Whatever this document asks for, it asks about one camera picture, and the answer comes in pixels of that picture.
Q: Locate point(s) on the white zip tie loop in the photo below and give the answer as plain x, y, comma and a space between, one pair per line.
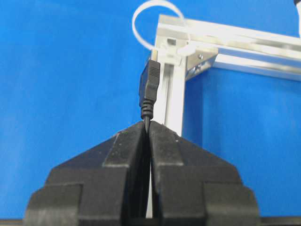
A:
140, 33

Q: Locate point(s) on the aluminium extrusion frame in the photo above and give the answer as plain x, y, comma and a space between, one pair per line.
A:
219, 46

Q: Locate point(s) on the blue cloth mat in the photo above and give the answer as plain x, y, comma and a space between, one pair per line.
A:
69, 80

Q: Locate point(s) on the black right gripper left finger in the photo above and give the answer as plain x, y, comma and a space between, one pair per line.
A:
106, 185

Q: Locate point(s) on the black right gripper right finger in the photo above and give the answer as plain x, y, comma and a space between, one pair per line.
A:
193, 187

